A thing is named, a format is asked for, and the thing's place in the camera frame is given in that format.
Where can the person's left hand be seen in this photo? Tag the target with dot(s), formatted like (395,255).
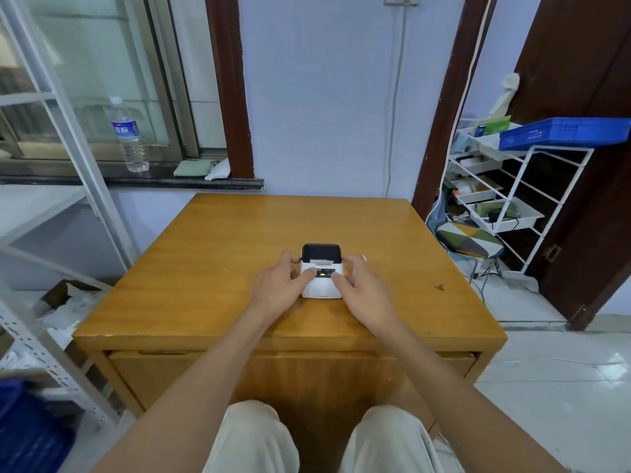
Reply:
(276,288)

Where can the person's right hand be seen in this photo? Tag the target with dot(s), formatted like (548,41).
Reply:
(362,293)

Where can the person's left thumb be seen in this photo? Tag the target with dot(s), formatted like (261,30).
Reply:
(305,277)

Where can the person's right thumb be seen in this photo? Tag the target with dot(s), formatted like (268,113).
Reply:
(338,283)

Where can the small white black label printer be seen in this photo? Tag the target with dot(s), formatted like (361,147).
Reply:
(321,270)

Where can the person's right forearm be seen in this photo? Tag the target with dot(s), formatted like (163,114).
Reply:
(458,398)

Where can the person's left forearm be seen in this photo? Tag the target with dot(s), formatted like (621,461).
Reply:
(197,389)

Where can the wooden table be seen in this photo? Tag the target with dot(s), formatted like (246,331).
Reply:
(286,290)

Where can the patchwork cushion stool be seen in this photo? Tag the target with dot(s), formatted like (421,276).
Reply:
(468,239)

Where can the white folded cloth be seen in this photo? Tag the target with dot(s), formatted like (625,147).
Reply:
(218,170)

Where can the green folded cloth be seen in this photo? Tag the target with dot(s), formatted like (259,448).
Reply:
(193,168)

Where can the person's right leg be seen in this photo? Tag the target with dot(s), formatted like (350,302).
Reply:
(394,440)

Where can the person's leg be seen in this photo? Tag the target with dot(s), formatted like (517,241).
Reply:
(256,438)
(394,440)

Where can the person's left leg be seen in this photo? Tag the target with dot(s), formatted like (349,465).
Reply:
(256,438)

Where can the white plastic tray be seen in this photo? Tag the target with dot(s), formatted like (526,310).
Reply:
(507,216)

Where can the green white box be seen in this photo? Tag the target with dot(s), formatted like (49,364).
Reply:
(493,128)

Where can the clear plastic water bottle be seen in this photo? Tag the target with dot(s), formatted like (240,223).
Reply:
(129,135)

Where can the cardboard box with paper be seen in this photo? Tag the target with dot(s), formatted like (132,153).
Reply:
(69,300)

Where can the white metal shelf rack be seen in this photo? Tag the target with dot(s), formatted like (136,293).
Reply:
(44,216)

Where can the blue plastic crate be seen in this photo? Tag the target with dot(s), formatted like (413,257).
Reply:
(562,132)

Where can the dark brown wooden door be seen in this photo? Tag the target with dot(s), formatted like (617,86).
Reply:
(581,157)

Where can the blue plastic basket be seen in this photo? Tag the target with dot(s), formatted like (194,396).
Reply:
(27,428)

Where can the dark brown window post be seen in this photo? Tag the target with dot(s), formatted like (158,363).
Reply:
(229,86)

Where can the dark brown door frame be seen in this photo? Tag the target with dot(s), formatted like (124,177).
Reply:
(451,98)

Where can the window with metal frame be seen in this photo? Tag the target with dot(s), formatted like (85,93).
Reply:
(98,78)

